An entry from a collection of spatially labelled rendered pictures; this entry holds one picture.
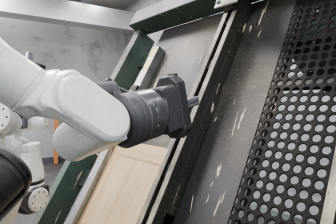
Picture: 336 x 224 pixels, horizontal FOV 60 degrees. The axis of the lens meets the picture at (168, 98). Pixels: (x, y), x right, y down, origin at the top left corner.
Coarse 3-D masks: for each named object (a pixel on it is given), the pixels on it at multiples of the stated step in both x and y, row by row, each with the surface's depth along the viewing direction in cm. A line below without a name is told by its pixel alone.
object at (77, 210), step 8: (152, 48) 137; (160, 48) 134; (160, 56) 134; (144, 64) 133; (152, 64) 131; (144, 72) 129; (152, 72) 131; (136, 80) 130; (144, 80) 128; (144, 88) 128; (104, 152) 116; (96, 160) 117; (104, 160) 115; (96, 168) 114; (88, 176) 115; (96, 176) 112; (88, 184) 112; (80, 192) 113; (88, 192) 110; (80, 200) 110; (72, 208) 111; (80, 208) 108; (72, 216) 108; (80, 216) 108
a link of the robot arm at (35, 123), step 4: (36, 116) 98; (24, 120) 94; (28, 120) 97; (32, 120) 98; (36, 120) 98; (40, 120) 98; (44, 120) 99; (48, 120) 104; (24, 124) 94; (28, 124) 98; (32, 124) 98; (36, 124) 98; (40, 124) 98; (44, 124) 99; (20, 128) 96; (24, 128) 98; (28, 128) 98; (32, 128) 99; (36, 128) 99; (40, 128) 99; (44, 128) 100
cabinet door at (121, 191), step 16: (144, 144) 105; (112, 160) 113; (128, 160) 107; (144, 160) 100; (160, 160) 94; (112, 176) 108; (128, 176) 102; (144, 176) 96; (96, 192) 109; (112, 192) 103; (128, 192) 97; (144, 192) 92; (96, 208) 104; (112, 208) 98; (128, 208) 93
